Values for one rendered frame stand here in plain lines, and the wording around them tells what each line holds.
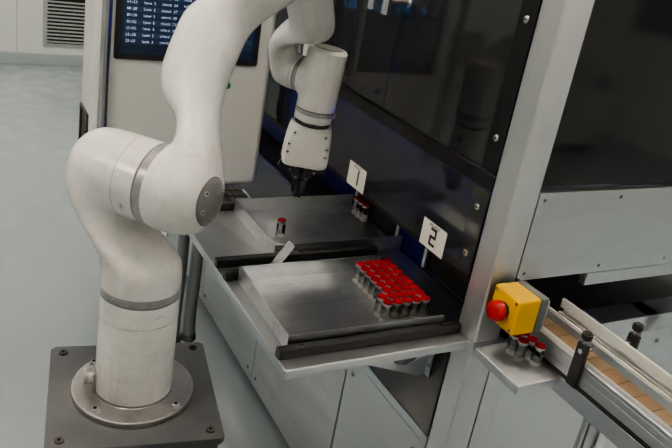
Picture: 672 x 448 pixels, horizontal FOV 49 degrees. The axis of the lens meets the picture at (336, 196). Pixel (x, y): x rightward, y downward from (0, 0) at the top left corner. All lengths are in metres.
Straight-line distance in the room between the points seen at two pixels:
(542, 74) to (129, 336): 0.80
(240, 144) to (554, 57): 1.15
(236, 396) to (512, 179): 1.58
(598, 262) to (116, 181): 1.00
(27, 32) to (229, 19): 5.61
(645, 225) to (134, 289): 1.06
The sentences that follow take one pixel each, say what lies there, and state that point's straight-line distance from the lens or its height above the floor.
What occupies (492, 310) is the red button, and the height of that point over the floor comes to 1.00.
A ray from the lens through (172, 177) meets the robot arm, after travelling 1.00.
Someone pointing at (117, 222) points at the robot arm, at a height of 1.16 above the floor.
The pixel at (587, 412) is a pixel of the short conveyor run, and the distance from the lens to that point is 1.46.
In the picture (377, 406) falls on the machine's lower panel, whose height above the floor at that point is 0.54.
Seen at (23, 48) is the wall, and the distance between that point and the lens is 6.68.
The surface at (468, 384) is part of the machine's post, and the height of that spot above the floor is 0.78.
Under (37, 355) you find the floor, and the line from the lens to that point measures 2.85.
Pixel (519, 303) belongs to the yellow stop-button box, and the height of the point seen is 1.03.
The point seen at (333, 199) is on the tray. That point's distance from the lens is 1.97.
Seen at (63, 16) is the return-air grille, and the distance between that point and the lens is 6.65.
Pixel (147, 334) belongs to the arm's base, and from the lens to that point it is 1.13.
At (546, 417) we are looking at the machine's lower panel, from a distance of 1.81.
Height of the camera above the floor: 1.63
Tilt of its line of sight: 21 degrees down
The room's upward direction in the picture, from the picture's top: 10 degrees clockwise
